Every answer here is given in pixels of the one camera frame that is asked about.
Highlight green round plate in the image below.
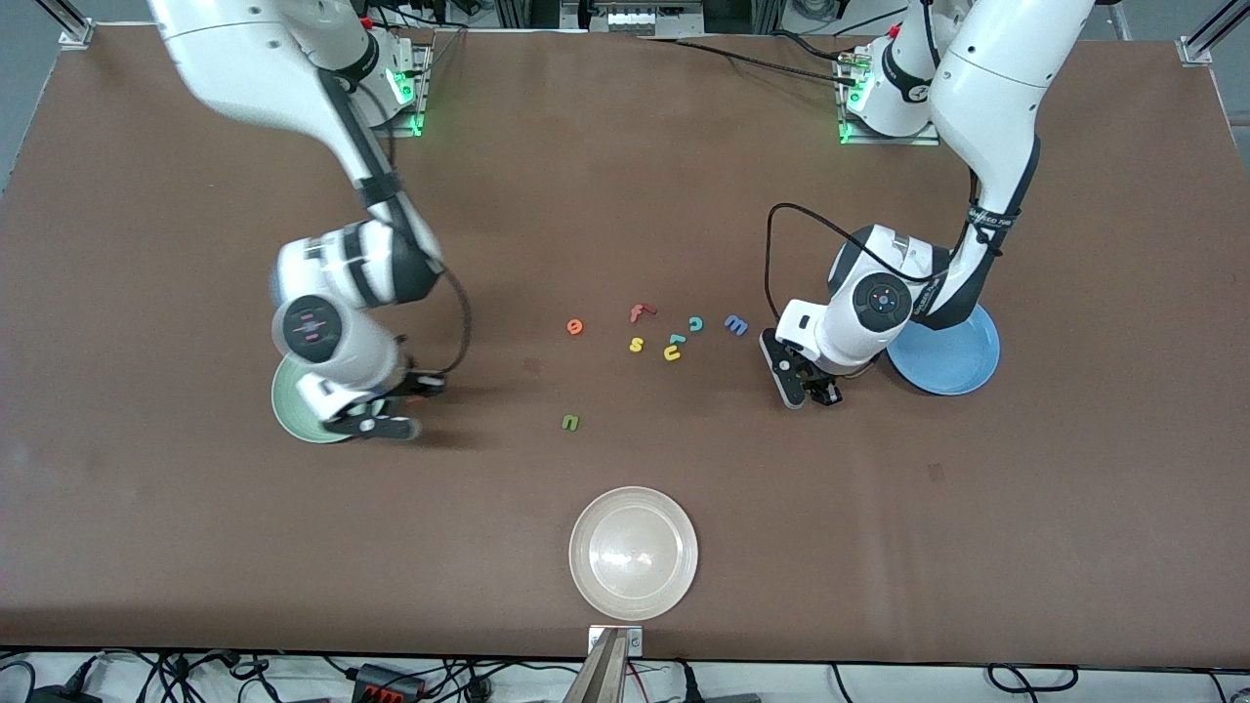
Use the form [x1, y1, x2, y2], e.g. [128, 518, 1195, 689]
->
[271, 353, 387, 444]

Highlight blue round plate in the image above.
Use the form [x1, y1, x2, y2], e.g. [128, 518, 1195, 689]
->
[884, 303, 1001, 396]

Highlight beige round plate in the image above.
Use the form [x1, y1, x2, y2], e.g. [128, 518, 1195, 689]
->
[568, 486, 699, 622]

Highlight black power strip red switches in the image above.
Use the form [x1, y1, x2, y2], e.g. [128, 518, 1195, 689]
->
[352, 664, 428, 703]

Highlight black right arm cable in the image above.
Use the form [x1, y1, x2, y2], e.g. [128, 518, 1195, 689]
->
[396, 269, 475, 377]

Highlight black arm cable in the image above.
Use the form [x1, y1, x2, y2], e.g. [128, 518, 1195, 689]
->
[396, 269, 475, 377]
[766, 203, 963, 323]

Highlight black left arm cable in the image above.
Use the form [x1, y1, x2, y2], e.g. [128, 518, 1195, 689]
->
[766, 203, 963, 323]

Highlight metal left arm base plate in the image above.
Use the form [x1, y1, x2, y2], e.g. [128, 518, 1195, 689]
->
[838, 44, 943, 147]

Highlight black braided table cable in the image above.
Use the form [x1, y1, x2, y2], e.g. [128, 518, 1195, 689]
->
[635, 35, 865, 84]

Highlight thin black table cable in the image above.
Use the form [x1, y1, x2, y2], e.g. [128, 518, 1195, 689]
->
[771, 29, 860, 62]

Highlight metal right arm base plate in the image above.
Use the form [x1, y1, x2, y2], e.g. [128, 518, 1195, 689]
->
[386, 39, 433, 138]

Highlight grey camera mount pole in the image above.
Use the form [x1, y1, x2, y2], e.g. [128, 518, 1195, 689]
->
[564, 630, 628, 703]

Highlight black looped floor cable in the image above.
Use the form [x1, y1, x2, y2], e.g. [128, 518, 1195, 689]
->
[986, 664, 1080, 694]

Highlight aluminium rack frame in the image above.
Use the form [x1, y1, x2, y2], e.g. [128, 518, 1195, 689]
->
[493, 0, 792, 35]

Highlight aluminium frame post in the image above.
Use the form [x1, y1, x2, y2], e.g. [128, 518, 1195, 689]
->
[39, 0, 96, 48]
[1179, 0, 1250, 66]

